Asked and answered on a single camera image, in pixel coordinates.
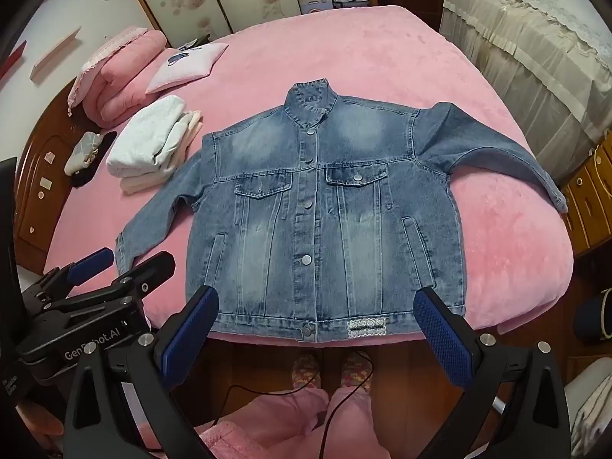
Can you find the grey white socks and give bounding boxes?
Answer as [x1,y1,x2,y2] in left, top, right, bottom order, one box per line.
[64,132,117,187]

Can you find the wooden headboard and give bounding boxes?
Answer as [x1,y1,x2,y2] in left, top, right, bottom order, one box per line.
[13,83,99,275]

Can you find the pink fuzzy slippers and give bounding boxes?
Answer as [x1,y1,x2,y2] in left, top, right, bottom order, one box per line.
[290,350,373,394]

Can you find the beige covered bed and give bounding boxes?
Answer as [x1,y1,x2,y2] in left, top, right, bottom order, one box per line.
[440,0,611,180]

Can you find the black cable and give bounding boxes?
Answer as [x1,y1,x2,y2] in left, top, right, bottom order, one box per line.
[212,350,374,459]

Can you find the folded white clothes stack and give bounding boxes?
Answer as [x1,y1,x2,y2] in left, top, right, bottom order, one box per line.
[106,94,202,195]

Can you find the white printed pillow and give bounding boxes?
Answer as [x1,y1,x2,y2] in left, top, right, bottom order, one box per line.
[145,42,228,93]

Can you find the folded pink quilt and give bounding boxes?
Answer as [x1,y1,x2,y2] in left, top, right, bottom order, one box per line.
[67,26,167,129]

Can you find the blue denim jacket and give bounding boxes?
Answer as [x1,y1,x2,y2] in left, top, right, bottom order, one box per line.
[115,80,567,343]

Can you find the wooden nightstand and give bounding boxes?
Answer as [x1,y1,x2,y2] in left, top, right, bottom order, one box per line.
[562,132,612,257]

